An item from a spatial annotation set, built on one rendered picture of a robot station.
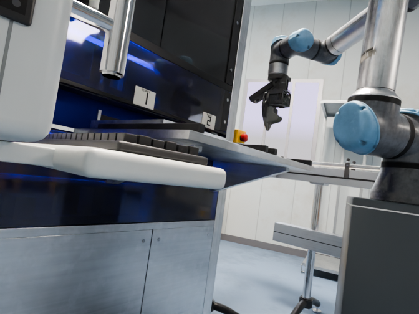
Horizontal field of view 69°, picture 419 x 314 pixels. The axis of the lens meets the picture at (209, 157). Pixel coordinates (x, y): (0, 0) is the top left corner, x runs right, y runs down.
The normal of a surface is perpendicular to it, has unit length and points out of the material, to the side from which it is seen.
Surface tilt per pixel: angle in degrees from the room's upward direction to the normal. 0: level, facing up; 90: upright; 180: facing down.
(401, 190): 73
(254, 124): 90
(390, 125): 93
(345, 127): 97
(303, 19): 90
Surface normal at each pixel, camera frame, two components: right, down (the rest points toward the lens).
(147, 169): 0.70, 0.05
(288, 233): -0.62, -0.13
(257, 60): -0.36, -0.11
